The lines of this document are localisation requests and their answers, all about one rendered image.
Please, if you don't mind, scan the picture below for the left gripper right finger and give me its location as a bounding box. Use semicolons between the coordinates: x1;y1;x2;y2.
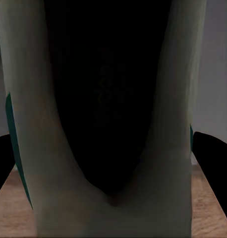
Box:
192;132;227;216

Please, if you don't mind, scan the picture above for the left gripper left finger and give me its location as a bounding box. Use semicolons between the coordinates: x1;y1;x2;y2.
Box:
0;134;16;189

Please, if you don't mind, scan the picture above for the gym shoe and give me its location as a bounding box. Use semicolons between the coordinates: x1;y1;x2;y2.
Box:
0;0;207;238

